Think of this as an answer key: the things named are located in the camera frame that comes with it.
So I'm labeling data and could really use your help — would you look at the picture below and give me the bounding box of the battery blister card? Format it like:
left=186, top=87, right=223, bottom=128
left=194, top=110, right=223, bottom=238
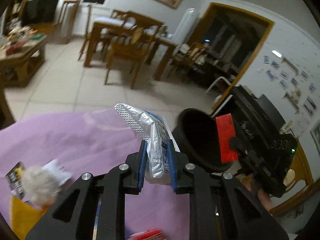
left=5, top=161, right=25, bottom=199

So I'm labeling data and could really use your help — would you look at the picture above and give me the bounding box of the purple tablecloth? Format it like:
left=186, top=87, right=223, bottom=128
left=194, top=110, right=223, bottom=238
left=1, top=108, right=189, bottom=239

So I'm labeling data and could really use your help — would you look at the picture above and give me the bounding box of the front wooden dining chair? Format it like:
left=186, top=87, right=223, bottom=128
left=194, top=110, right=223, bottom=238
left=104, top=11, right=163, bottom=89

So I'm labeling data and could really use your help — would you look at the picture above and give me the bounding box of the black trash bin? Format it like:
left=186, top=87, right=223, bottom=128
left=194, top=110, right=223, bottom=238
left=172, top=108, right=232, bottom=173

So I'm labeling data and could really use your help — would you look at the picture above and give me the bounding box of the wooden coffee table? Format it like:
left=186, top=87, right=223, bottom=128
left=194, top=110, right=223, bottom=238
left=1, top=34, right=47, bottom=87

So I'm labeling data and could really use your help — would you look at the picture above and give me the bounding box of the left side dining chair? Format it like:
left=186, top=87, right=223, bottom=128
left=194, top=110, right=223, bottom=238
left=78, top=2, right=97, bottom=61

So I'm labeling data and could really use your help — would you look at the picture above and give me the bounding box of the wooden dining table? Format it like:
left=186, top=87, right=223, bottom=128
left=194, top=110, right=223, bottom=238
left=84, top=17, right=177, bottom=81

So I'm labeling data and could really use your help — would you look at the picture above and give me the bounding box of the far right wooden chair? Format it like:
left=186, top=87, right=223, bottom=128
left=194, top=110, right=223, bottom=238
left=167, top=42, right=207, bottom=78

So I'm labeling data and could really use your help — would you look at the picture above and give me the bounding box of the red milk carton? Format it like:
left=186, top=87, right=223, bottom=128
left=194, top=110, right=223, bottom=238
left=215, top=114, right=238, bottom=164
left=128, top=228, right=167, bottom=240

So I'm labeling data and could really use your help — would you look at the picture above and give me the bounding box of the white crumpled tissue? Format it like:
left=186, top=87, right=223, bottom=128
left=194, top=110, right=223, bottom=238
left=21, top=166, right=61, bottom=207

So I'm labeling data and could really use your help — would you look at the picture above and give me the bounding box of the white standing air conditioner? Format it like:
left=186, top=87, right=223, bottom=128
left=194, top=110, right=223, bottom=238
left=171, top=8, right=199, bottom=48

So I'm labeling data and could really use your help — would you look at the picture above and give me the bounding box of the black television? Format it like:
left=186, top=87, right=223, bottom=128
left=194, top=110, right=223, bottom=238
left=21, top=0, right=59, bottom=26

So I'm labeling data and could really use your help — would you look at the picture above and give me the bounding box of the person's right hand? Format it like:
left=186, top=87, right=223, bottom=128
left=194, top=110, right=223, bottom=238
left=242, top=180, right=273, bottom=212

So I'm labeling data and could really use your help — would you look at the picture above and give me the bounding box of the orange snack wrapper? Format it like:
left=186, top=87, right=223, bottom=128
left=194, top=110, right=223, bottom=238
left=9, top=196, right=50, bottom=239

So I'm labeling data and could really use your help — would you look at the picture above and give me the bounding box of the wooden plant stand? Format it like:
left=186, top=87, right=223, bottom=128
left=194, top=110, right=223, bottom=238
left=56, top=0, right=80, bottom=44

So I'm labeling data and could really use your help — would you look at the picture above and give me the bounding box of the silver foil pouch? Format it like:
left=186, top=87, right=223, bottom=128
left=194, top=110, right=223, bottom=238
left=114, top=103, right=180, bottom=185

